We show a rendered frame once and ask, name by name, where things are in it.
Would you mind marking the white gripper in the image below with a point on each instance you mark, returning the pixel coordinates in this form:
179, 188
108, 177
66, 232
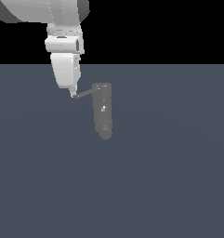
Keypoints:
65, 69

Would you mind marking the grey faucet body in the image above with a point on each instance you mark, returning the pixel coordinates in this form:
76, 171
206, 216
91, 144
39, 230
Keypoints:
103, 108

